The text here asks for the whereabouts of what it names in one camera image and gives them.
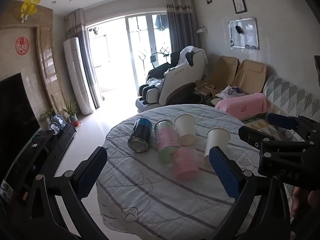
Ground purple patterned pillow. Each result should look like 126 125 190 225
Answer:
215 85 248 99

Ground small photo frame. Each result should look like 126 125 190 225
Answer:
52 113 68 131

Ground yellow artificial flowers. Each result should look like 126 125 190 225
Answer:
20 0 41 23

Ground wall whiteboard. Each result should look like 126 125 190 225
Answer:
228 17 261 51

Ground round table with striped cloth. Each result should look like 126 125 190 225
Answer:
96 104 293 240

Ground black television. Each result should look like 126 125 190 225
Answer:
0 72 42 182

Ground beige covered chair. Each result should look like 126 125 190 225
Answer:
232 59 268 98
195 55 241 101

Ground person's right hand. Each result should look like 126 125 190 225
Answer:
291 186 310 219

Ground white paper cup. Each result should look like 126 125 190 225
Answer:
174 114 196 147
204 127 231 166

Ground green and pink tin can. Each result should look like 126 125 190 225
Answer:
154 119 181 164

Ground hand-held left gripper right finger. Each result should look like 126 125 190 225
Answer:
209 146 293 240

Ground grey striped curtain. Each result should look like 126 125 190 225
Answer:
163 0 201 56
64 8 103 110

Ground black television cabinet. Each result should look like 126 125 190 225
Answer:
0 123 77 207

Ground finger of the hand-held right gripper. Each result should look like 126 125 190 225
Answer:
238 125 312 151
266 112 320 143

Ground white standing air conditioner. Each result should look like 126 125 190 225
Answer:
63 37 94 116

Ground pink plastic cup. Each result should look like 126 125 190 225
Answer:
171 147 200 183

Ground pink cushion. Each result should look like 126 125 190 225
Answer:
215 93 268 121

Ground dark blue metal can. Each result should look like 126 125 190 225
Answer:
127 117 153 153

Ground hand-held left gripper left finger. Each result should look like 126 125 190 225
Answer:
30 146 110 240

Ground white massage chair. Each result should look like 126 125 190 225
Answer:
136 46 209 112

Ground red round wall decoration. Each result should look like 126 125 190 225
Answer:
15 36 31 55

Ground sofa with diamond-pattern cover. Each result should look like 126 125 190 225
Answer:
242 75 320 144

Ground glass sliding door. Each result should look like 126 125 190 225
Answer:
124 12 173 98

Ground white towel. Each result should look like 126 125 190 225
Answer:
179 46 209 65

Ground potted green plant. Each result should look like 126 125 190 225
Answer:
41 107 56 128
62 99 82 128

